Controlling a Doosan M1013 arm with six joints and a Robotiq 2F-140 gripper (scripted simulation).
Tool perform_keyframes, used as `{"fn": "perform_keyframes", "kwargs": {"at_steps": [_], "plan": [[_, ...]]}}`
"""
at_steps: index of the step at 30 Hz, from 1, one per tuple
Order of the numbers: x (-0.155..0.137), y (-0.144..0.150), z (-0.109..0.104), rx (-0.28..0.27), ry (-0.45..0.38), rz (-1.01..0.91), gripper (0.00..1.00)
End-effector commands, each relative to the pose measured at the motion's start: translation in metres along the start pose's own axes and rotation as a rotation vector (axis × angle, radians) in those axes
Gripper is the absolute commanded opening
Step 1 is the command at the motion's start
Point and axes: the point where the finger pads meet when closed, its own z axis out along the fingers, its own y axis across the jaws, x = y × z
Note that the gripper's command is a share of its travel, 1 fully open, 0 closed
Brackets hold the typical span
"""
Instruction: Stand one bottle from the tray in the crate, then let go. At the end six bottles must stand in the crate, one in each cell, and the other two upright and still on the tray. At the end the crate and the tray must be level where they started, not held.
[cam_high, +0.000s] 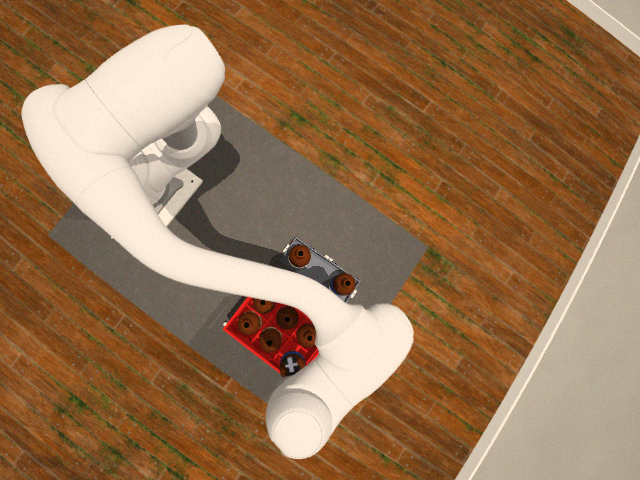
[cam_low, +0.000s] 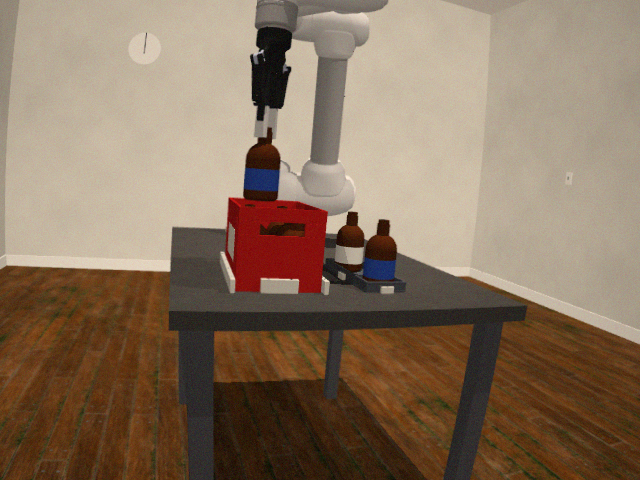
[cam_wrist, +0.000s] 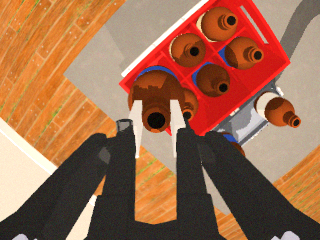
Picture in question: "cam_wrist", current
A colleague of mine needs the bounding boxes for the grey rectangular tray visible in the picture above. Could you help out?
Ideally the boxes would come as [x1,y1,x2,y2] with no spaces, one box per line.
[213,81,283,147]

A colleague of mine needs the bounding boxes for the red plastic crate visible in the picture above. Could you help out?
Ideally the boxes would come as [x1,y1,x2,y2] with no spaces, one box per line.
[119,0,291,136]

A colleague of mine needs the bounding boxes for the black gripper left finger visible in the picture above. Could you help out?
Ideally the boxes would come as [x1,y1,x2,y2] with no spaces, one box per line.
[0,100,143,240]

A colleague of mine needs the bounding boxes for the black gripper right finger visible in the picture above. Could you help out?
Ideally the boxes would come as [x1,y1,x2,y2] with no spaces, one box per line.
[170,100,320,240]

